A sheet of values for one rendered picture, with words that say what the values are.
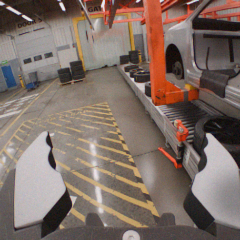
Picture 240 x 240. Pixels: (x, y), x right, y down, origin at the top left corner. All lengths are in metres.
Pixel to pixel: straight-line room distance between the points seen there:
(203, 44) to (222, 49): 0.35
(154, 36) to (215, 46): 0.93
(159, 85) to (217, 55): 1.00
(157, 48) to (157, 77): 0.35
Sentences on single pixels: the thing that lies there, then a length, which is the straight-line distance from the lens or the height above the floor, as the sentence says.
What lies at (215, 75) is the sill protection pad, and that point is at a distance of 1.71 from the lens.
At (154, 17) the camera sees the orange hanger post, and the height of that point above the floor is 1.62.
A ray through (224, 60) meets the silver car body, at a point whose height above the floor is 1.05.
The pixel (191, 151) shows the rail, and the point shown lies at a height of 0.39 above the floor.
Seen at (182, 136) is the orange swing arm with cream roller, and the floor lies 0.49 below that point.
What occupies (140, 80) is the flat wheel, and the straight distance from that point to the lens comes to 4.36.
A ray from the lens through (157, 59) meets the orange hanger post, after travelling 1.85.
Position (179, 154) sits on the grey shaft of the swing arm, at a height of 0.25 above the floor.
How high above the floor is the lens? 1.30
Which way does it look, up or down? 27 degrees down
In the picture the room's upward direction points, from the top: 9 degrees counter-clockwise
